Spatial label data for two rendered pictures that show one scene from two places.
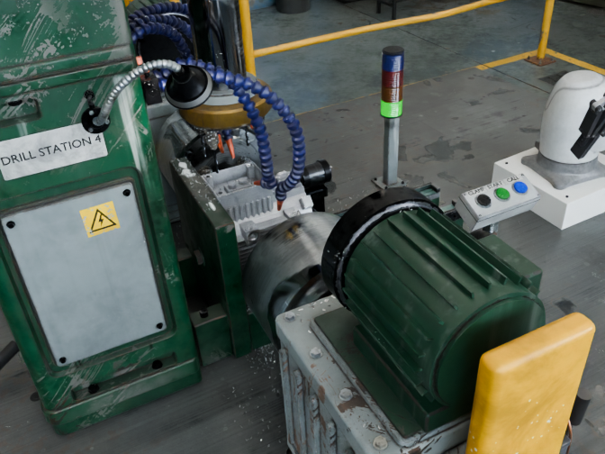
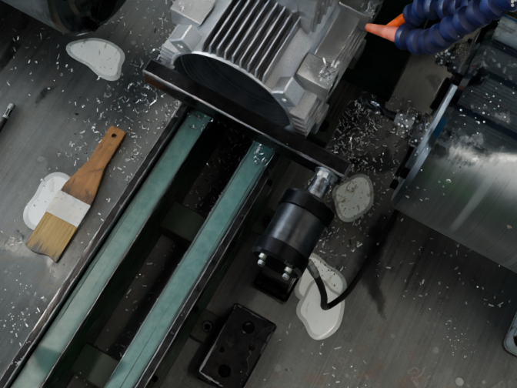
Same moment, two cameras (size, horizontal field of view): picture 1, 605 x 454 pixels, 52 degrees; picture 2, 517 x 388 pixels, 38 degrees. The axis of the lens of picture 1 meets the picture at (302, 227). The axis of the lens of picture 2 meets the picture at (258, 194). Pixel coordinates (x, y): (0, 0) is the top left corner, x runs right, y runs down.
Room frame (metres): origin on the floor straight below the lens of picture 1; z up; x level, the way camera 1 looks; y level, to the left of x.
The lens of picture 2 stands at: (1.49, -0.22, 1.79)
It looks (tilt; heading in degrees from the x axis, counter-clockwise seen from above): 71 degrees down; 136
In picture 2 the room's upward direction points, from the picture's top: 8 degrees clockwise
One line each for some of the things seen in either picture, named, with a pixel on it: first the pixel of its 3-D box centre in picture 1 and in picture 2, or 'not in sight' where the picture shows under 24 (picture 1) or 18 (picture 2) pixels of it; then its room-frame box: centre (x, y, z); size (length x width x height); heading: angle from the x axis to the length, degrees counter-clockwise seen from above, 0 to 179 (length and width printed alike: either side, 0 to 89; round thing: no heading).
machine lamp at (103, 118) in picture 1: (145, 95); not in sight; (0.84, 0.21, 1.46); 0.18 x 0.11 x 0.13; 114
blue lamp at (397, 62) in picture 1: (392, 59); not in sight; (1.64, -0.27, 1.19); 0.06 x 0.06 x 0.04
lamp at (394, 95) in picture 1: (392, 91); not in sight; (1.64, -0.27, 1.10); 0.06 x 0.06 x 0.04
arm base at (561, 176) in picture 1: (562, 156); not in sight; (1.54, -0.75, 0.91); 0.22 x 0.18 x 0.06; 16
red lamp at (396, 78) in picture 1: (392, 76); not in sight; (1.64, -0.27, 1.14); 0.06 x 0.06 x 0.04
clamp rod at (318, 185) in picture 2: not in sight; (311, 200); (1.34, 0.00, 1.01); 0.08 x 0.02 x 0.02; 114
